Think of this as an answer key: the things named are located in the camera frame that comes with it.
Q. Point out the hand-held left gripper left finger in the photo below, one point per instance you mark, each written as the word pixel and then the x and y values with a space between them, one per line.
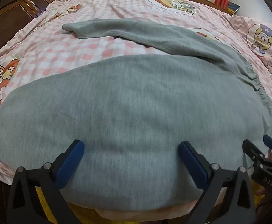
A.
pixel 72 165

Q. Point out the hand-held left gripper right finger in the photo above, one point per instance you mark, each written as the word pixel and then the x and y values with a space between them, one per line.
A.
pixel 192 165

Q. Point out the grey pants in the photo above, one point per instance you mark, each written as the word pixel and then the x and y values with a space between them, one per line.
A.
pixel 136 107

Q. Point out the pink checked cartoon pillow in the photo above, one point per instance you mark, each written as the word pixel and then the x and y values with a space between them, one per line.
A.
pixel 259 35

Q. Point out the pink checked cartoon blanket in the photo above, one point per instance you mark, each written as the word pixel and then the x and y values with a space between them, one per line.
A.
pixel 63 49

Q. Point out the blue and yellow book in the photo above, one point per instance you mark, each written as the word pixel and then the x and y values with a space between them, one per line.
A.
pixel 232 7

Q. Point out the brown wooden wardrobe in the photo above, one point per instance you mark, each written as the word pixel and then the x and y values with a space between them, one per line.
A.
pixel 12 9

